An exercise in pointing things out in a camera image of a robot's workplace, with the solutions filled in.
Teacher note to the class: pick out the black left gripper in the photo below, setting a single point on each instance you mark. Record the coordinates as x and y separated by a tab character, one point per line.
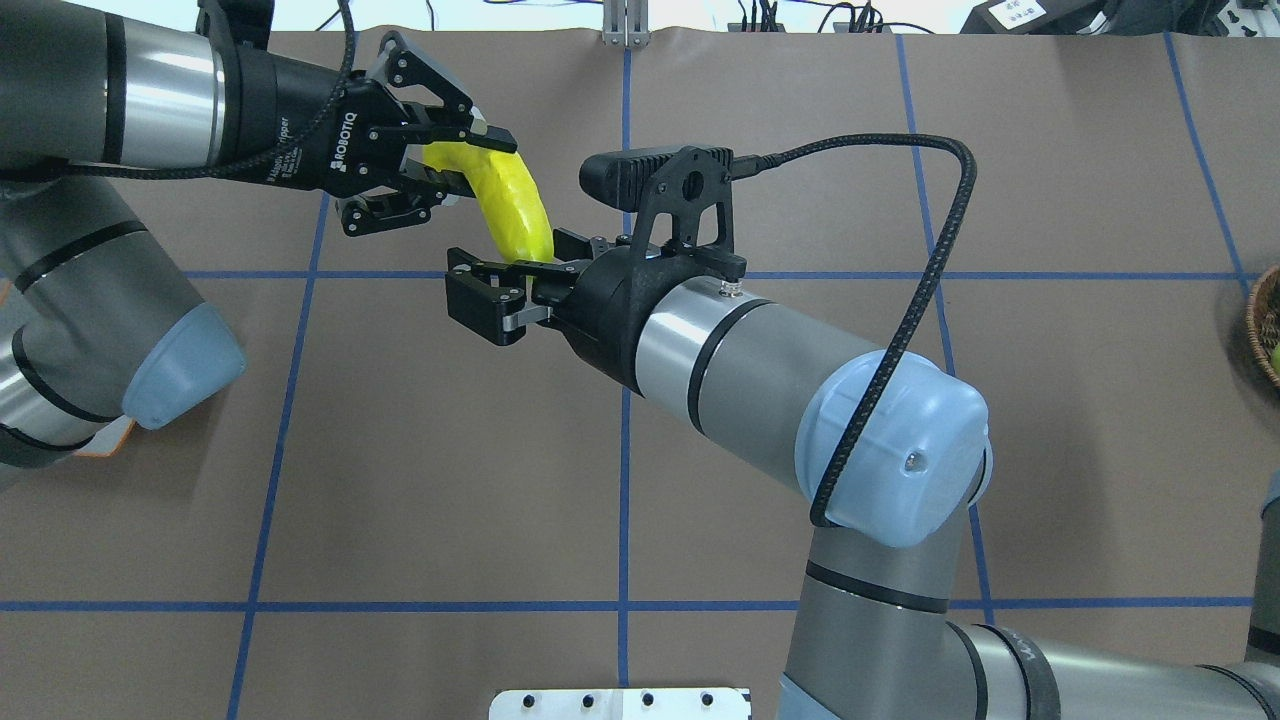
292	118

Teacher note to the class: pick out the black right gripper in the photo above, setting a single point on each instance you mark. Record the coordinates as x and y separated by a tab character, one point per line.
607	302

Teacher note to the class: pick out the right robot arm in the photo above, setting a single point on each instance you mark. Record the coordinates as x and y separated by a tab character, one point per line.
890	475

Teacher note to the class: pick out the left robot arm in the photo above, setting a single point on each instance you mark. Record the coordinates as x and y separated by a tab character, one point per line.
90	97

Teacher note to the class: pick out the grey square plate orange rim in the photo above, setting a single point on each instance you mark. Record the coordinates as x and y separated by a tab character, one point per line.
109	439

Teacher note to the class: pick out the wicker fruit basket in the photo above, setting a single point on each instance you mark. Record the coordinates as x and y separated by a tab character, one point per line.
1261	318

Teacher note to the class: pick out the black power adapter box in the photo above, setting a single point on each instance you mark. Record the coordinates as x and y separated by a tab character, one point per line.
1031	17

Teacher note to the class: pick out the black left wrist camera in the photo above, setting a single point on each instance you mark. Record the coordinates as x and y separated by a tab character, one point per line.
238	23

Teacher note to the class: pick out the aluminium frame post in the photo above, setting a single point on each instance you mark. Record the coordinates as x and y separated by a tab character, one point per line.
625	23

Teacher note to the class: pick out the white camera pedestal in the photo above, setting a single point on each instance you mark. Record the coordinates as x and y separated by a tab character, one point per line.
623	703

